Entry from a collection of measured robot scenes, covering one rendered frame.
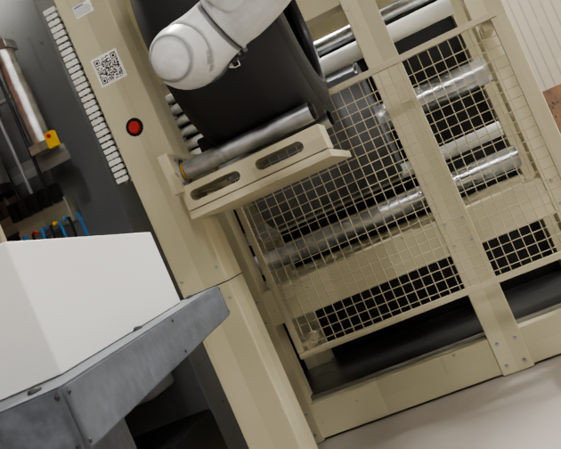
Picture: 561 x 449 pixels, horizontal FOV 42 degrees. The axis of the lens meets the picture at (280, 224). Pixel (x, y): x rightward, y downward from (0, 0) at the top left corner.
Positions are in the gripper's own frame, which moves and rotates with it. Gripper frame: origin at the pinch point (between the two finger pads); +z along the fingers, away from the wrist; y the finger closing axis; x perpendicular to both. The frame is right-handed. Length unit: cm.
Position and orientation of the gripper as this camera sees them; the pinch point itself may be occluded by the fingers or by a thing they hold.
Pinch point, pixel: (231, 60)
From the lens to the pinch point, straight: 157.8
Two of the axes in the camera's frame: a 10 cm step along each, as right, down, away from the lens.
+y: -8.9, 3.9, 2.3
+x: 4.2, 9.0, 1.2
